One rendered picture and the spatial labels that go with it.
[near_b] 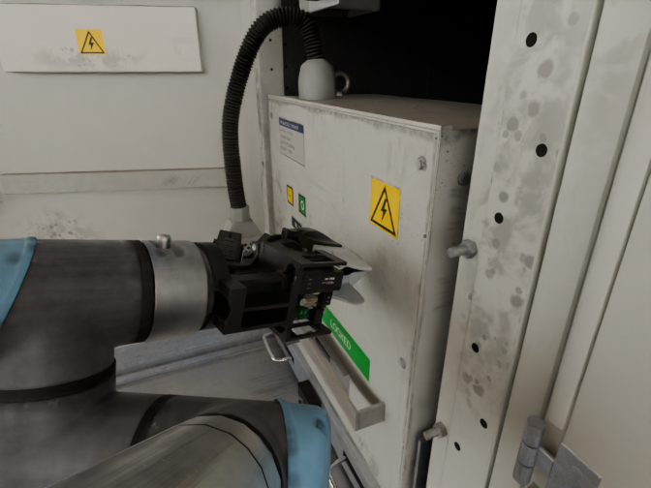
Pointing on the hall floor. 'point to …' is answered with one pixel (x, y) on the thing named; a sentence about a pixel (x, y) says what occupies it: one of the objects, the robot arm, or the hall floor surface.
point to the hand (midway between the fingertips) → (353, 266)
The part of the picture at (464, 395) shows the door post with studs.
